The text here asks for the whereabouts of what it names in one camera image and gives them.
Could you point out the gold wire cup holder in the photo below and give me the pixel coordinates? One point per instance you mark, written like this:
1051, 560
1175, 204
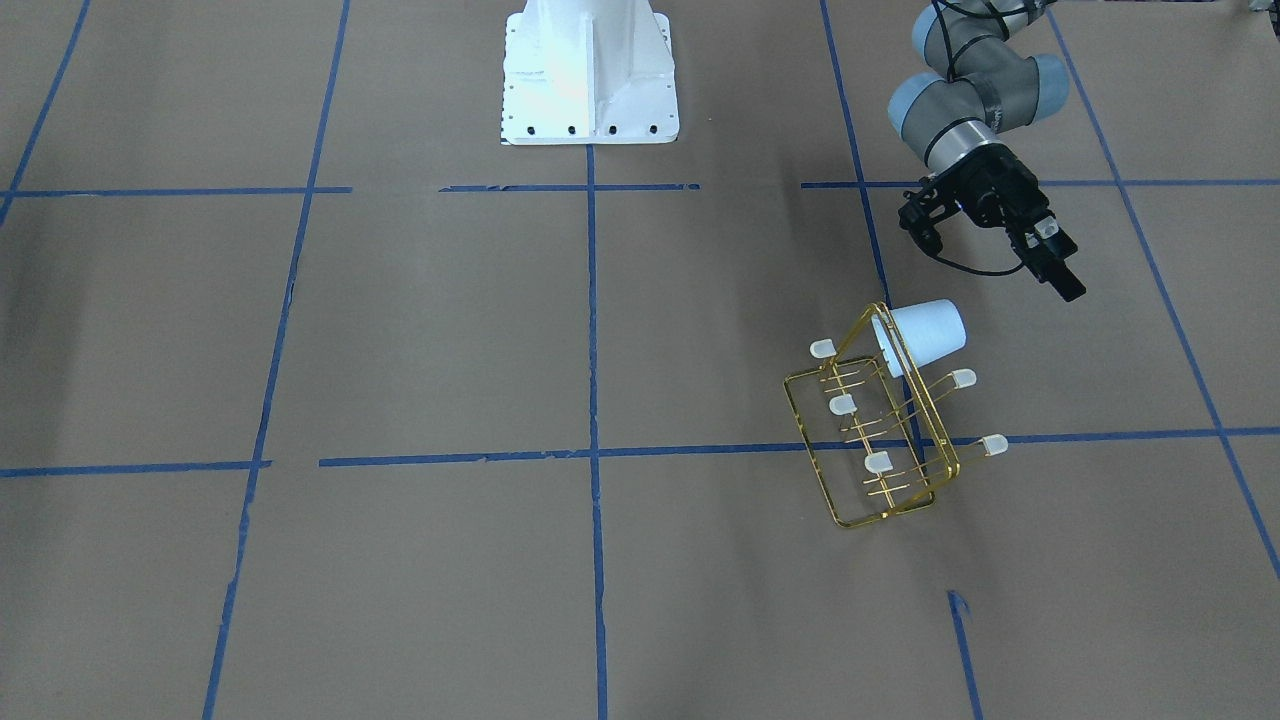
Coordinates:
879, 446

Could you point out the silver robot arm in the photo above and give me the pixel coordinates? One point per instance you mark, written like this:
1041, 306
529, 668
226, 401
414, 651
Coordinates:
952, 117

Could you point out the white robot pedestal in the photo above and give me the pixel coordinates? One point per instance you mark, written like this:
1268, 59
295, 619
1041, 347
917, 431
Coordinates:
588, 73

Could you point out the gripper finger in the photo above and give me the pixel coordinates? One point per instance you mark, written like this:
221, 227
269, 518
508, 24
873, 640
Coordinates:
918, 216
1044, 248

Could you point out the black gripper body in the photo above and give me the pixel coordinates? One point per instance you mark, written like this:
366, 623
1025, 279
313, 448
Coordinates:
1003, 186

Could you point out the light blue plastic cup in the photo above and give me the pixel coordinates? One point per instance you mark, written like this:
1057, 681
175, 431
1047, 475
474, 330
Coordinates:
924, 332

